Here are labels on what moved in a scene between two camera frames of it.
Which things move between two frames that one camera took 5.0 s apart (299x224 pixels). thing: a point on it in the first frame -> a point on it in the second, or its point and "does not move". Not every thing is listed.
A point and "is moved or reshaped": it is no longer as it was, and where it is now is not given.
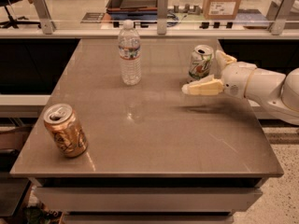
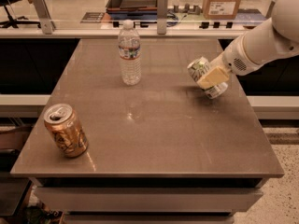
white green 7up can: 200,63 is moved or reshaped
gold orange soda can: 65,130 does not move
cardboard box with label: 222,2 does not move
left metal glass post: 48,25 does not move
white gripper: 235,77 -> 235,60
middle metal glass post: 163,1 does not move
